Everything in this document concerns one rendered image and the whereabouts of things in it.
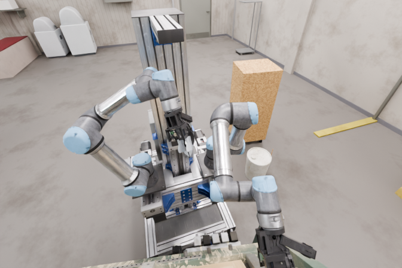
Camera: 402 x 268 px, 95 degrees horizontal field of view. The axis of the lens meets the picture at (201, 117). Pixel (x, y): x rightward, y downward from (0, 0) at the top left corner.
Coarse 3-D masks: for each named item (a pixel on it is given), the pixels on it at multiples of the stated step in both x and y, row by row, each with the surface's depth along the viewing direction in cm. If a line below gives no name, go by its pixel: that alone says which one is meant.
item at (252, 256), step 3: (246, 255) 103; (249, 255) 103; (252, 255) 102; (255, 255) 102; (246, 258) 104; (249, 258) 100; (252, 258) 99; (255, 258) 99; (249, 261) 98; (252, 261) 96; (255, 261) 96; (258, 261) 95; (249, 264) 98; (252, 264) 93; (255, 264) 93; (258, 264) 92; (252, 267) 93; (255, 267) 90; (258, 267) 90; (261, 267) 89; (264, 267) 89
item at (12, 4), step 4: (0, 0) 544; (4, 0) 547; (8, 0) 551; (12, 0) 568; (0, 4) 549; (4, 4) 551; (8, 4) 554; (12, 4) 564; (16, 4) 584; (0, 8) 554; (4, 8) 556; (8, 8) 559; (12, 8) 562; (16, 8) 583
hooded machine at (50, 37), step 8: (40, 24) 590; (48, 24) 602; (40, 32) 600; (48, 32) 605; (56, 32) 619; (40, 40) 612; (48, 40) 617; (56, 40) 623; (64, 40) 663; (48, 48) 631; (56, 48) 637; (64, 48) 653; (48, 56) 644; (56, 56) 653; (64, 56) 659
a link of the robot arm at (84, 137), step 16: (80, 128) 81; (96, 128) 88; (64, 144) 81; (80, 144) 81; (96, 144) 86; (112, 160) 93; (128, 176) 100; (144, 176) 108; (128, 192) 103; (144, 192) 106
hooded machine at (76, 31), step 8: (64, 8) 579; (72, 8) 602; (64, 16) 588; (72, 16) 595; (80, 16) 624; (64, 24) 599; (72, 24) 606; (80, 24) 613; (88, 24) 656; (64, 32) 607; (72, 32) 615; (80, 32) 623; (88, 32) 631; (72, 40) 627; (80, 40) 635; (88, 40) 643; (72, 48) 640; (80, 48) 648; (88, 48) 657; (96, 48) 701
